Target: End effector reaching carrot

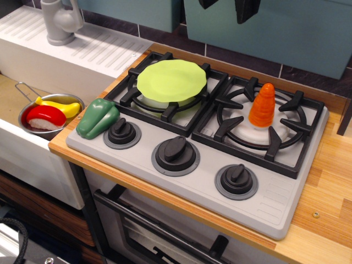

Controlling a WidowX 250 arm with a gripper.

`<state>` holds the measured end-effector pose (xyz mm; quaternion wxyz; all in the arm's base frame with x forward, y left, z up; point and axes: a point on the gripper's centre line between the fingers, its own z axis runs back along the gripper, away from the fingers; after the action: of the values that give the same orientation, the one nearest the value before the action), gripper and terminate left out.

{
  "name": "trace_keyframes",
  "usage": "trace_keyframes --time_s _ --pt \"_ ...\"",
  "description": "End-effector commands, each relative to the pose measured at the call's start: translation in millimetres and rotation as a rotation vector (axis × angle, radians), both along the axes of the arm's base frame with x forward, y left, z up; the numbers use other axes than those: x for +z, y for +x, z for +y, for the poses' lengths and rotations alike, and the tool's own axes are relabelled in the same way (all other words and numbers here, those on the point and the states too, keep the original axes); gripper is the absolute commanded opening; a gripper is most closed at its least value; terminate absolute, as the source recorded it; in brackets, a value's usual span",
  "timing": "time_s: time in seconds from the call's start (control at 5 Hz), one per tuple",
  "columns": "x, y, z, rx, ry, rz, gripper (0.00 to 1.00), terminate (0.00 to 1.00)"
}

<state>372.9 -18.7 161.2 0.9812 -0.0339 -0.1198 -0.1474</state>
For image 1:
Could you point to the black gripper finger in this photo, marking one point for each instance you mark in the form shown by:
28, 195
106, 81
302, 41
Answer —
245, 9
205, 3

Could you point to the orange toy carrot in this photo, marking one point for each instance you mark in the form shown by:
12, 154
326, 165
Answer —
262, 111

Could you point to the teal left cabinet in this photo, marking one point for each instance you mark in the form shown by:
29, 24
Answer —
160, 15

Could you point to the teal cabinet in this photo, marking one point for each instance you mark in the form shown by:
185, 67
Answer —
160, 15
314, 36

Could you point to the teal right cabinet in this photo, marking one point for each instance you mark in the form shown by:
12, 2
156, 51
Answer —
314, 36

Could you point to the light green plate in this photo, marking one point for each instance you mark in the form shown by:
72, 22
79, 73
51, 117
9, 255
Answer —
173, 80

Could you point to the black left burner grate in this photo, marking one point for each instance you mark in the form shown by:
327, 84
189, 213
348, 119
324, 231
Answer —
177, 117

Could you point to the black burner grate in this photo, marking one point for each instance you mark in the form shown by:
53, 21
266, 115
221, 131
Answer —
281, 147
177, 117

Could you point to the white toy sink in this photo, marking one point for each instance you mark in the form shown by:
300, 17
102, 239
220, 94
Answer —
84, 68

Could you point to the black right burner grate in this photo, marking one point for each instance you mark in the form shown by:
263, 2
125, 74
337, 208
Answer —
281, 147

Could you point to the grey toy stove top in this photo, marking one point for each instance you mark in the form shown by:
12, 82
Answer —
204, 148

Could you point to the grey toy faucet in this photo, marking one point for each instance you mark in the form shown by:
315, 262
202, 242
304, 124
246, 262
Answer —
61, 24

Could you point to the green toy bell pepper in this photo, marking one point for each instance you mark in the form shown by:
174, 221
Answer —
98, 117

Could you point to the black left stove knob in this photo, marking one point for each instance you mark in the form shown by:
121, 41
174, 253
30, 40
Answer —
122, 135

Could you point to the black stove knob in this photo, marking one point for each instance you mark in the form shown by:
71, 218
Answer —
122, 135
236, 182
175, 157

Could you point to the black middle stove knob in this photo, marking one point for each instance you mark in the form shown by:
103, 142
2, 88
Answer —
175, 157

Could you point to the yellow toy banana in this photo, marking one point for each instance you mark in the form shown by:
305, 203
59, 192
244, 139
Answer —
69, 110

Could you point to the black right stove knob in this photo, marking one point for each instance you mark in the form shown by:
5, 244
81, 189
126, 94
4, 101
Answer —
236, 182

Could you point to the small metal pot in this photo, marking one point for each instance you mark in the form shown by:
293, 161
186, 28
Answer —
31, 95

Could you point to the red tuna sushi toy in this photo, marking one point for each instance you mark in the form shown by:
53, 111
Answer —
46, 117

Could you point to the toy oven door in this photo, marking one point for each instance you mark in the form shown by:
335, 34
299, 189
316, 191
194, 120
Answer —
146, 240

